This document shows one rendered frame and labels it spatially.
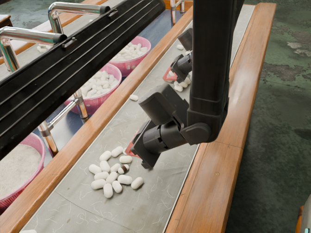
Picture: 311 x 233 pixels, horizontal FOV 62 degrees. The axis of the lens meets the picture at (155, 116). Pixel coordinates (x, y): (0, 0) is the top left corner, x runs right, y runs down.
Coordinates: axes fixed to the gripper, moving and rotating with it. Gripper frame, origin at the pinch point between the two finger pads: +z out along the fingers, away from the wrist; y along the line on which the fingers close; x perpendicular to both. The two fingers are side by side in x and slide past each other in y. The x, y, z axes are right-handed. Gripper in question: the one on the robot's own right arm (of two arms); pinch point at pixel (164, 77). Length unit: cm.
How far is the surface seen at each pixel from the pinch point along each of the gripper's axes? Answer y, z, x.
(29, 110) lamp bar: 59, -22, -22
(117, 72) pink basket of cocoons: 0.7, 16.2, -12.5
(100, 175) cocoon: 47.3, 0.0, 0.5
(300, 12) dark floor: -314, -3, 102
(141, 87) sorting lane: 5.3, 7.4, -3.2
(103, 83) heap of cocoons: 7.6, 19.1, -13.0
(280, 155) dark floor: -49, 6, 95
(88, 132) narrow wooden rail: 35.4, 8.5, -7.3
